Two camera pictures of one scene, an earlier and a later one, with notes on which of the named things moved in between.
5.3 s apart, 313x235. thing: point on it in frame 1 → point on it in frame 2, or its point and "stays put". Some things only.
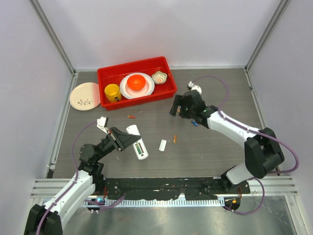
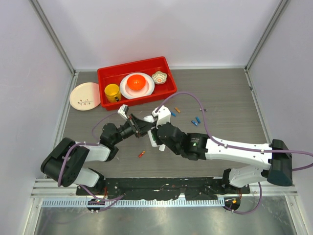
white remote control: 139,146 → 150,119
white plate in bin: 127,92 stays put
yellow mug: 113,93 stays put
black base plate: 169,188 stays put
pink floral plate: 85,96 stays put
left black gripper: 122,140 → 137,133
